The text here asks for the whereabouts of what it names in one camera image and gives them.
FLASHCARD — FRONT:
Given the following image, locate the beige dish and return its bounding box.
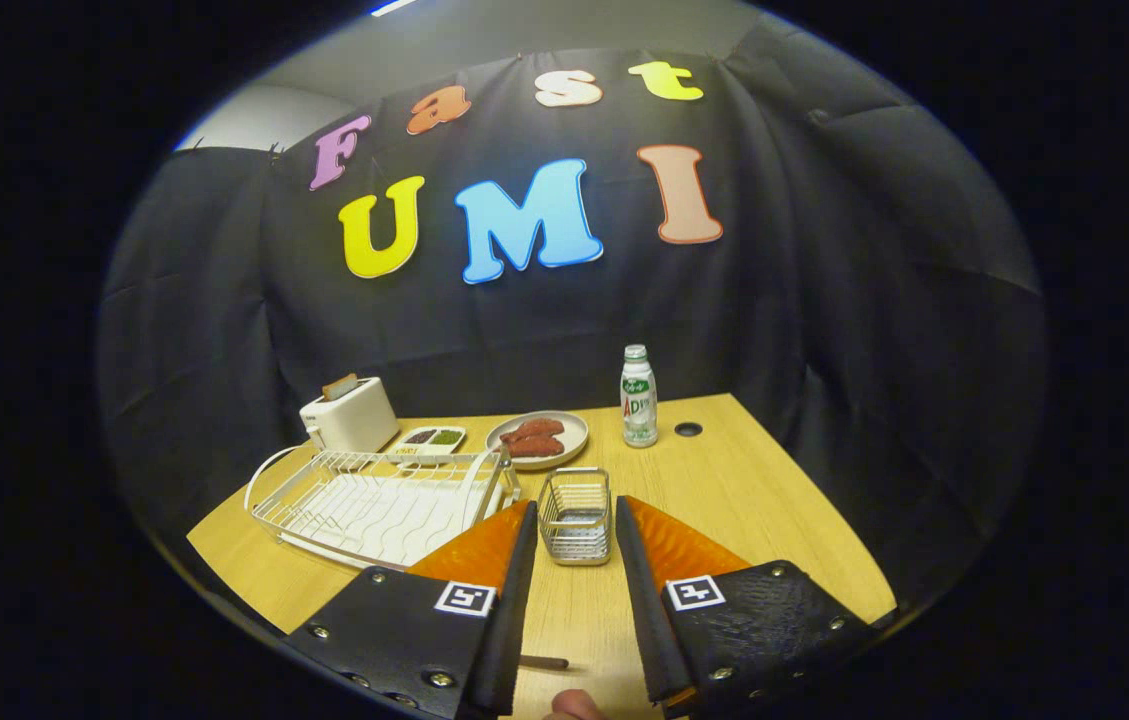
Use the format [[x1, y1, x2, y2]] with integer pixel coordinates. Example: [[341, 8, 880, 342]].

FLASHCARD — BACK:
[[485, 410, 590, 472]]

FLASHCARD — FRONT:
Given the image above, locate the black backdrop cloth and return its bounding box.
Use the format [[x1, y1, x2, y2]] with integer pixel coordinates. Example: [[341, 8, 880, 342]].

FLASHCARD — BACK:
[[94, 20, 1050, 601]]

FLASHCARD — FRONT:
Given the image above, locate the white green label bottle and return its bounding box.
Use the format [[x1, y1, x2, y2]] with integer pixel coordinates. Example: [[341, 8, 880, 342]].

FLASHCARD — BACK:
[[620, 344, 659, 449]]

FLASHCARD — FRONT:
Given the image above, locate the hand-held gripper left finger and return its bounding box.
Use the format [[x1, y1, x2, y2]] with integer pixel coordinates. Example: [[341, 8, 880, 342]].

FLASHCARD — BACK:
[[284, 500, 539, 720]]

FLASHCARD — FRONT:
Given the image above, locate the white wire dish rack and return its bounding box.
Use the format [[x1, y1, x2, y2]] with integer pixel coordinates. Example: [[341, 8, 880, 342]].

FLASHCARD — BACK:
[[244, 445, 522, 571]]

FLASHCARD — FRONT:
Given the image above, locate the white toaster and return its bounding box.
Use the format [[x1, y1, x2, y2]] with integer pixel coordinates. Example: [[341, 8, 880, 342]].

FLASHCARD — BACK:
[[299, 376, 400, 456]]

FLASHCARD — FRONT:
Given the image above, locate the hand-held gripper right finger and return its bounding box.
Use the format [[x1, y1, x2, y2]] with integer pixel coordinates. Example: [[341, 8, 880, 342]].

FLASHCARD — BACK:
[[615, 495, 880, 719]]

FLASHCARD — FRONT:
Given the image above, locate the metal wire basket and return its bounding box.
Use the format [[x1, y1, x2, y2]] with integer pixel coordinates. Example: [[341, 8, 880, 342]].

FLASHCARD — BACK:
[[536, 467, 613, 567]]

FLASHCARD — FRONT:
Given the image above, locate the divided tray with beans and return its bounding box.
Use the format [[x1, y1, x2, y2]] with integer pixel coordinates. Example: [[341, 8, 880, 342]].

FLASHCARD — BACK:
[[392, 425, 467, 458]]

